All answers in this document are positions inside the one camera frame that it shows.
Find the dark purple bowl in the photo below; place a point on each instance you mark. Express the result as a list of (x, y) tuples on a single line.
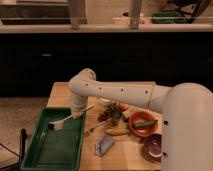
[(152, 148)]

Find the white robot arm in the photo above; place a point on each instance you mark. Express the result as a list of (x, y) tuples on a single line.
[(187, 109)]

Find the green plastic tray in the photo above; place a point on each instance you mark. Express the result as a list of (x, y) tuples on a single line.
[(51, 150)]

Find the dark grape bunch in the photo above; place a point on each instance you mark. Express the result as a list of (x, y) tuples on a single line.
[(107, 113)]

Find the white handled dish brush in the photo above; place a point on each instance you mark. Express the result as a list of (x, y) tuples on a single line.
[(59, 124)]

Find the yellow banana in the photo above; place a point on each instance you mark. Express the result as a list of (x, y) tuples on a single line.
[(117, 132)]

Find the black stand pole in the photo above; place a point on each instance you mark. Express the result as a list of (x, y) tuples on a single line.
[(23, 137)]

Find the green small cup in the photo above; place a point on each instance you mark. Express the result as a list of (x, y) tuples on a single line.
[(115, 117)]

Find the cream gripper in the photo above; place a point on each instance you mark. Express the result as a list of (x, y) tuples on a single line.
[(76, 114)]

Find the green pepper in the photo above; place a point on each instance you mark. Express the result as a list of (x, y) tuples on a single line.
[(143, 125)]

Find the orange fruit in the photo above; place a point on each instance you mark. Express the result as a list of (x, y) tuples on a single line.
[(123, 106)]

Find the orange bowl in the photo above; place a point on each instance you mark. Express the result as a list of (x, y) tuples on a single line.
[(141, 116)]

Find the brown block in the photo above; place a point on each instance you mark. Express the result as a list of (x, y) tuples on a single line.
[(126, 114)]

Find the green background bin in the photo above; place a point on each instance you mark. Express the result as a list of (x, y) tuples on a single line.
[(172, 17)]

